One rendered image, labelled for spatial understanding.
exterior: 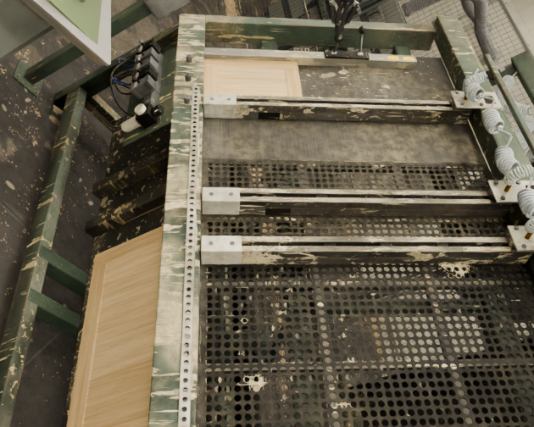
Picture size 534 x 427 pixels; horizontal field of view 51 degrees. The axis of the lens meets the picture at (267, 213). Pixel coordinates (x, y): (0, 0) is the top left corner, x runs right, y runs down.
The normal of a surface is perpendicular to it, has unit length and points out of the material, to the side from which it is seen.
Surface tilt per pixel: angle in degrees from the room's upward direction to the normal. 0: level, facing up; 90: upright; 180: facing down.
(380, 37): 90
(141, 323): 90
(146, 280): 90
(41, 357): 0
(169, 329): 56
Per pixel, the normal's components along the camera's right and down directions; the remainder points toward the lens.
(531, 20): -0.47, -0.40
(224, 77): 0.08, -0.64
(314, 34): 0.06, 0.77
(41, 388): 0.87, -0.36
